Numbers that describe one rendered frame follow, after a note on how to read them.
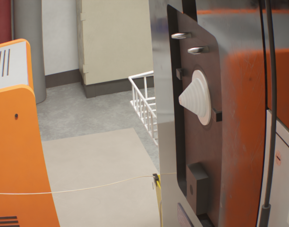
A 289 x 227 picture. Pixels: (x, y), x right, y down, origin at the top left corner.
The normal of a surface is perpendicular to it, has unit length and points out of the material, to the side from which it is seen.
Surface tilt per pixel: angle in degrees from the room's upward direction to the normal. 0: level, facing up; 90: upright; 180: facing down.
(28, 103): 90
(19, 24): 90
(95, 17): 90
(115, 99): 0
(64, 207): 0
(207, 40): 90
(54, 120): 0
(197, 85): 45
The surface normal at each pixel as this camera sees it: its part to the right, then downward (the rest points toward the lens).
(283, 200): -0.97, 0.15
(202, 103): -0.42, 0.33
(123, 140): -0.07, -0.91
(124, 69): 0.24, 0.39
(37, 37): 0.78, 0.21
